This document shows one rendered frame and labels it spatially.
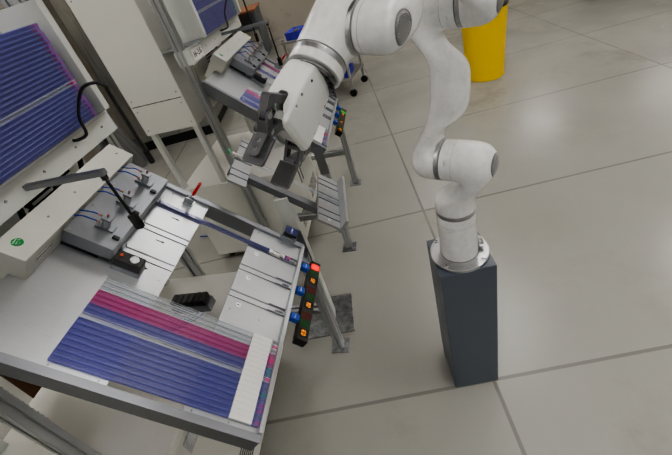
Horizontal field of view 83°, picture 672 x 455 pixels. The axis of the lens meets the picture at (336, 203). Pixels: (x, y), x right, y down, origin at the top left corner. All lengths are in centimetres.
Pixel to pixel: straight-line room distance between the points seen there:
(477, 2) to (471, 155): 35
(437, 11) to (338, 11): 44
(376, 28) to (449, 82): 48
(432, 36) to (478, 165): 34
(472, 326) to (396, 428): 56
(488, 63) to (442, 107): 333
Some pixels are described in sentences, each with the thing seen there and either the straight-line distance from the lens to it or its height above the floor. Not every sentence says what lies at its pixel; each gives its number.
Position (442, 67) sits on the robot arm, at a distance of 101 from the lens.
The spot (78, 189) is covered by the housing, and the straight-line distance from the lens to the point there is 131.
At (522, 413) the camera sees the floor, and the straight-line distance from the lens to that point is 184.
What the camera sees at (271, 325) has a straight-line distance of 126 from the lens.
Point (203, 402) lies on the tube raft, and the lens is 110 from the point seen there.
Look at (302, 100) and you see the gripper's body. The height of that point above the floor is 149.
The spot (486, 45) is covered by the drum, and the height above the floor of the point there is 37.
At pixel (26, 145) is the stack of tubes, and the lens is 122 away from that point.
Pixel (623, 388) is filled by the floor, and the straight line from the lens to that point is 196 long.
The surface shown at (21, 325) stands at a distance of 116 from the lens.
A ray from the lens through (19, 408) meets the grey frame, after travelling 126.
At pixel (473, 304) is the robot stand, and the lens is 143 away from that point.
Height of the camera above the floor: 166
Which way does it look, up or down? 35 degrees down
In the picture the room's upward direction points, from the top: 18 degrees counter-clockwise
